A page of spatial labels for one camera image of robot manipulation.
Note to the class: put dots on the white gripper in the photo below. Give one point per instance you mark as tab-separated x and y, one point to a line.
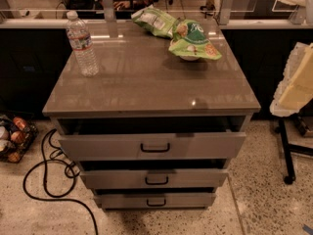
295	85

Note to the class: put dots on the grey drawer cabinet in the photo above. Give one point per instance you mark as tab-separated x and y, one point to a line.
142	88

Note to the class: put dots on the black stand base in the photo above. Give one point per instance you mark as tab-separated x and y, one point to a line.
288	149

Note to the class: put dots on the middle grey drawer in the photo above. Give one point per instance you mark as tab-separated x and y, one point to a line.
145	179

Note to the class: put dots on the grey drawer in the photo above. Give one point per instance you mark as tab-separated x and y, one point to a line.
155	201
145	179
161	146

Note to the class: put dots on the black wire basket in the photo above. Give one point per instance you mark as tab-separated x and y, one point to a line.
17	133

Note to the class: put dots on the clear plastic water bottle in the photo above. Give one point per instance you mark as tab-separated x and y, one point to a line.
81	43

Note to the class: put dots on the top grey drawer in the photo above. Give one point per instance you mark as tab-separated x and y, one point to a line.
161	146

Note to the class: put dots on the bottom grey drawer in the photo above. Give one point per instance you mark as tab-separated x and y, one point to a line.
155	201

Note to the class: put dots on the white paper bowl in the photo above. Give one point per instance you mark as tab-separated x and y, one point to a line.
189	58

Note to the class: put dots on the green rice chip bag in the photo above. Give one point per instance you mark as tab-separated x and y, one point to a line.
189	40

